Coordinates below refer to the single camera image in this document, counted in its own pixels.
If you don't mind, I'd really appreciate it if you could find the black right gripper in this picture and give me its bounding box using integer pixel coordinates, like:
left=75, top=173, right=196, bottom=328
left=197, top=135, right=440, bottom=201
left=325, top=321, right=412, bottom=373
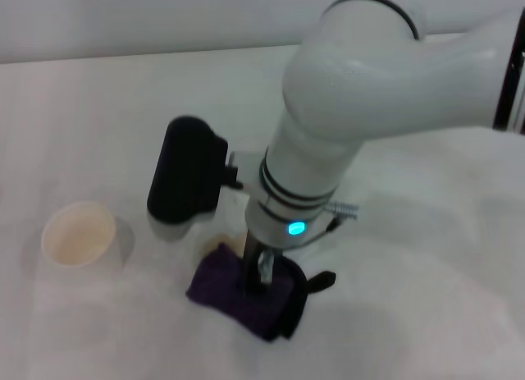
left=241, top=231, right=284, bottom=295

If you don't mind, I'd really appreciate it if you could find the purple rag with black trim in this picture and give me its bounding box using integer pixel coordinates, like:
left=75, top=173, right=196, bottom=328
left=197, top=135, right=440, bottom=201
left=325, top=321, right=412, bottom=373
left=185, top=242, right=337, bottom=343

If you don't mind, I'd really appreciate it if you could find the white paper cup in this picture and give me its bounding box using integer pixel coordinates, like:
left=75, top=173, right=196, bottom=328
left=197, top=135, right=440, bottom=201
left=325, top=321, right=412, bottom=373
left=40, top=200, right=116, bottom=268

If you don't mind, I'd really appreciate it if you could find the brown water stain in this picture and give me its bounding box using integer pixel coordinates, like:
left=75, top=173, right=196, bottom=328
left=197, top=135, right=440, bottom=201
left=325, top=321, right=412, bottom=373
left=195, top=231, right=247, bottom=261

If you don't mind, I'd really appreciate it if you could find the grey camera bracket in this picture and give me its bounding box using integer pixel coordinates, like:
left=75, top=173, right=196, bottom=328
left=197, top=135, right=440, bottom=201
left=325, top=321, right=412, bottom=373
left=224, top=149, right=264, bottom=204

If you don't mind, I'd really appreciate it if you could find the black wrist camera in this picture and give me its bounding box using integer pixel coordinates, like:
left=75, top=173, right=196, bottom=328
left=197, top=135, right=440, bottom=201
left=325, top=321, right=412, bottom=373
left=146, top=116, right=230, bottom=242

